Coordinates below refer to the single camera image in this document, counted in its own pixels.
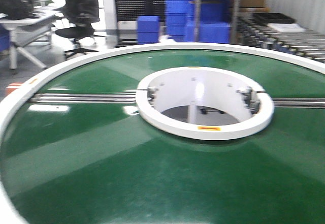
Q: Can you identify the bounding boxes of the small blue crate stack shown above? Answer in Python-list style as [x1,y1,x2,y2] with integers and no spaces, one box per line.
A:
[137,16,160,44]

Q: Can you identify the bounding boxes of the large blue crate front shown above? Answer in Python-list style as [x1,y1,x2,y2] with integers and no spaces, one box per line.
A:
[183,21,230,44]

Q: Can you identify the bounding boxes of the tall blue crate stack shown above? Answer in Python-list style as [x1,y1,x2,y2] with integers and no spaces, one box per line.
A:
[165,0,191,42]

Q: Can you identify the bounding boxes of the left steel roller bar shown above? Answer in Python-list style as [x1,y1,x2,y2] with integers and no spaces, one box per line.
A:
[28,91,136,104]

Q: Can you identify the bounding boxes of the steel roller bar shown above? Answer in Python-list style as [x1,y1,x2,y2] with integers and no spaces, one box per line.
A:
[272,98,324,109]
[28,91,136,104]

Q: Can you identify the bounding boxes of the steel roller conveyor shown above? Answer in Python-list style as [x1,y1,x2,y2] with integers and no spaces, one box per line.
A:
[237,17,324,63]

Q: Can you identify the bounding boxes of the black office chair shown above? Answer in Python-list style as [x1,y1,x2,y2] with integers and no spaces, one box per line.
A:
[55,0,100,59]

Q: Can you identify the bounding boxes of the right steel roller bar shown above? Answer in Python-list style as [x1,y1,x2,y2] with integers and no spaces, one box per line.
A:
[272,98,324,109]

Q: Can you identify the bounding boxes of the black divided tray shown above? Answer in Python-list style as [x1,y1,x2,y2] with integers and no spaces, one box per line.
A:
[252,13,296,25]

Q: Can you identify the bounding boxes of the white flat box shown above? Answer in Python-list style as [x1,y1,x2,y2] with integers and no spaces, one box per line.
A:
[267,23,306,33]

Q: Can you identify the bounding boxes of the white office desk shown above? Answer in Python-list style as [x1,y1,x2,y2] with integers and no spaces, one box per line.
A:
[1,1,65,70]

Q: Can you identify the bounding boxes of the white outer conveyor rim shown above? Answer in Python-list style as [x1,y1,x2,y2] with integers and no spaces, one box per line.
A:
[1,43,324,223]

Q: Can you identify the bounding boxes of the white inner ring housing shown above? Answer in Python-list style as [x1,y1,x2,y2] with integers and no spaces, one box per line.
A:
[136,67,274,141]

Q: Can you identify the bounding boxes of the metal shelf frame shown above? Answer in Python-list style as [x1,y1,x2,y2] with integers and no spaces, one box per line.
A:
[187,0,240,43]

